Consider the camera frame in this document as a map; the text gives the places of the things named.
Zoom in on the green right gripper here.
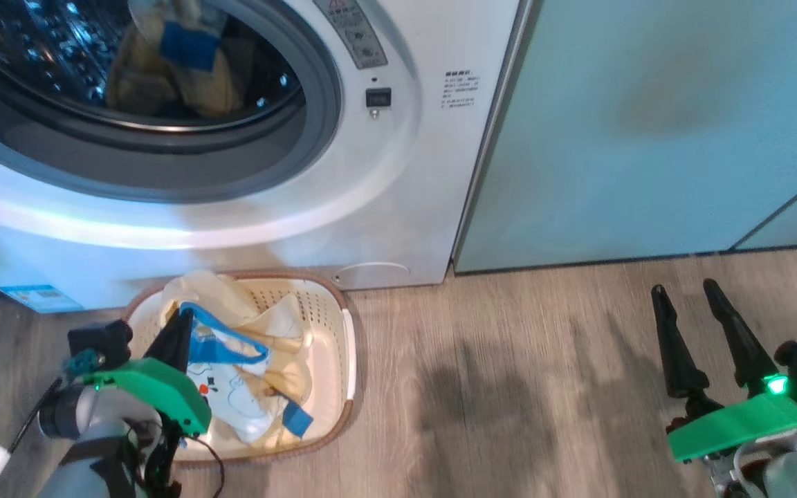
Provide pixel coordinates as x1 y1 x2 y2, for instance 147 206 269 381
651 279 797 463

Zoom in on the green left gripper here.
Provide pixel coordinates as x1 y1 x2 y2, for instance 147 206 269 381
84 309 212 436

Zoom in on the cream garment with blue trim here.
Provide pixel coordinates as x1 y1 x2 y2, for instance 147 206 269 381
156 271 315 450

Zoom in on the pale yellow bear-print garment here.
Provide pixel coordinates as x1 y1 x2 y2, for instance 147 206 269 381
104 0 244 118

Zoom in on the wide pale green cabinet door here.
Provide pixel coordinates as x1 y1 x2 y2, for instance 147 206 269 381
454 0 797 274

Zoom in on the white front-load washing machine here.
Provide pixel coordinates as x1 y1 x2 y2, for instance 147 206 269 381
0 0 531 312

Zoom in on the washing machine drum opening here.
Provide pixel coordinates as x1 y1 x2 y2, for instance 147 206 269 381
0 0 306 132

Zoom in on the blue energy label sticker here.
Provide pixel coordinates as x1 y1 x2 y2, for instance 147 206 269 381
0 284 84 314

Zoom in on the white perforated laundry basket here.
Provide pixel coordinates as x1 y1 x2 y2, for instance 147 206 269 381
122 270 361 468

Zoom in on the round white filter cover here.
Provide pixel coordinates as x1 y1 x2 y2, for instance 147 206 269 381
333 261 411 288

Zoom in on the grey warning sticker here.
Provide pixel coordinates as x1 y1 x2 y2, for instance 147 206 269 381
312 0 389 70

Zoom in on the printed instruction text label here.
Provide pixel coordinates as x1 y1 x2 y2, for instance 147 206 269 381
442 69 481 110

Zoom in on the teal cable connector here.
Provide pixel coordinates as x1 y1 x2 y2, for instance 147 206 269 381
63 349 100 378

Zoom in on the thin black looped cable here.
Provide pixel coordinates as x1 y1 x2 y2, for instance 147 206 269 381
181 436 226 498

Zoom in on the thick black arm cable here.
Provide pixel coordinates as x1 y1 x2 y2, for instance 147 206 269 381
0 377 67 498

